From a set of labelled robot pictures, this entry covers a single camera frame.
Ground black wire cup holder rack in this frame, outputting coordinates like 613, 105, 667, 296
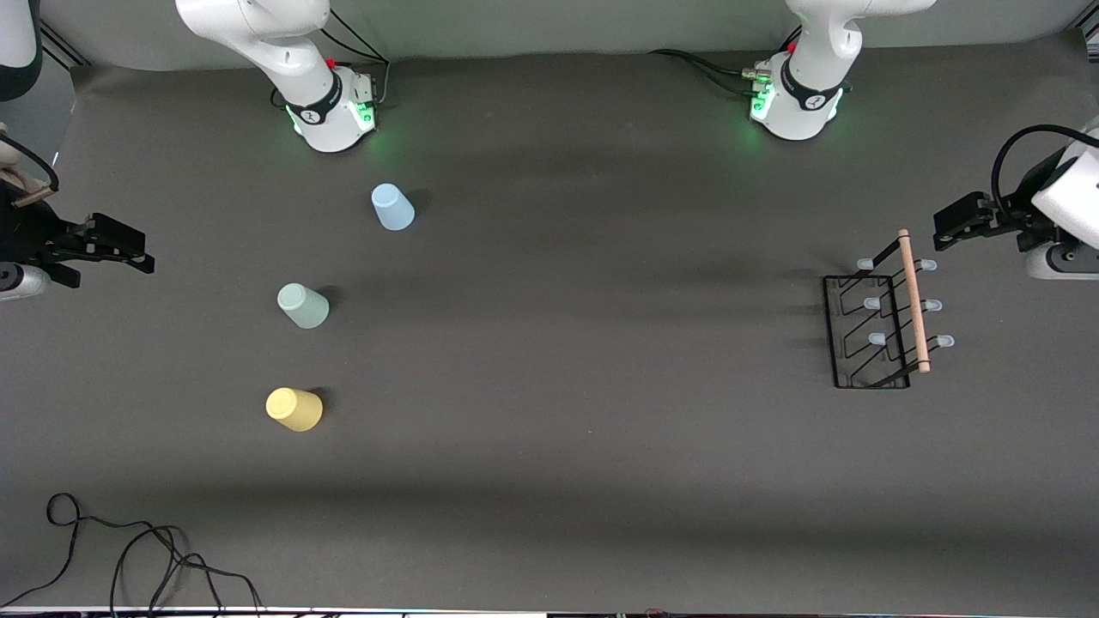
823, 228, 956, 391

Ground light blue plastic cup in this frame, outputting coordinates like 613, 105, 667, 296
371, 183, 416, 232

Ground loose black cable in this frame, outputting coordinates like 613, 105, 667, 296
0, 492, 264, 615

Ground yellow plastic cup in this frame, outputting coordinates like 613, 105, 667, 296
265, 387, 325, 433

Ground pale green plastic cup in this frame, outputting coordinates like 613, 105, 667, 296
276, 282, 331, 330

